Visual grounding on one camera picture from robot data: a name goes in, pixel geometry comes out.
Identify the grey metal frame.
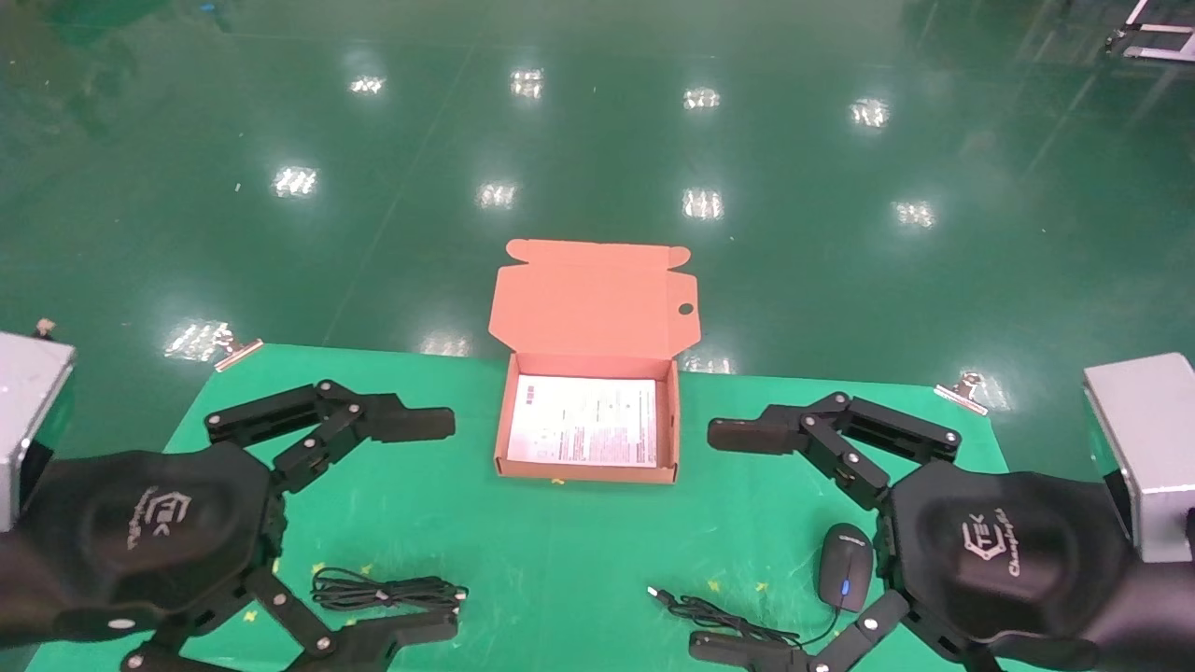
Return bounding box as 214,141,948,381
1106,0,1195,64

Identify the black data cable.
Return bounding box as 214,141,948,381
310,567,470,615

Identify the white printed paper sheet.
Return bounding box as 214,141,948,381
506,375,659,468

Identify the green table mat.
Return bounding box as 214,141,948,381
23,343,1028,672

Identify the orange cardboard box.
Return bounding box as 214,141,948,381
488,239,701,484

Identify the metal binder clip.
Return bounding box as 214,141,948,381
215,327,264,372
934,371,991,416

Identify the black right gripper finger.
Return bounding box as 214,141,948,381
707,392,963,510

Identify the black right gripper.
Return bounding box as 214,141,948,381
689,462,1195,672

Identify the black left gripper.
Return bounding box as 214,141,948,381
0,380,460,672

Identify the black wired computer mouse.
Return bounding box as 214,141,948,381
647,523,876,650

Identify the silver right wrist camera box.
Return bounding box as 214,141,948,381
1083,353,1195,564

